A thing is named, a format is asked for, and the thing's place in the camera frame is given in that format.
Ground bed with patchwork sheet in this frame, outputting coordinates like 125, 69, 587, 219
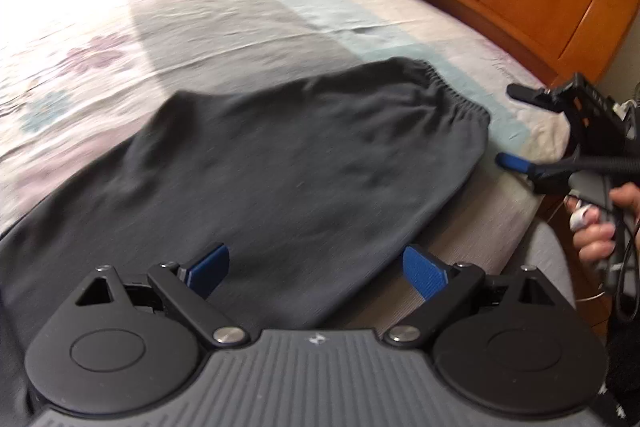
0, 0, 576, 338

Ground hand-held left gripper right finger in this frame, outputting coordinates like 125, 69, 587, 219
384, 245, 573, 351

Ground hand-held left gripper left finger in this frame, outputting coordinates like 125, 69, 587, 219
75, 242, 251, 351

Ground person's right hand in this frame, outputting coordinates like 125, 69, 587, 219
564, 183, 640, 265

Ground black cable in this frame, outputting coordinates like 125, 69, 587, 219
597, 207, 640, 323

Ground dark speckled cloth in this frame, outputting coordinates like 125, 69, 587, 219
595, 319, 640, 427

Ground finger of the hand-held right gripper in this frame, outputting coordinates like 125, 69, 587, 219
495, 152, 583, 196
506, 83, 553, 108

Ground dark grey pants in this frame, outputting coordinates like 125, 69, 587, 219
0, 57, 492, 427

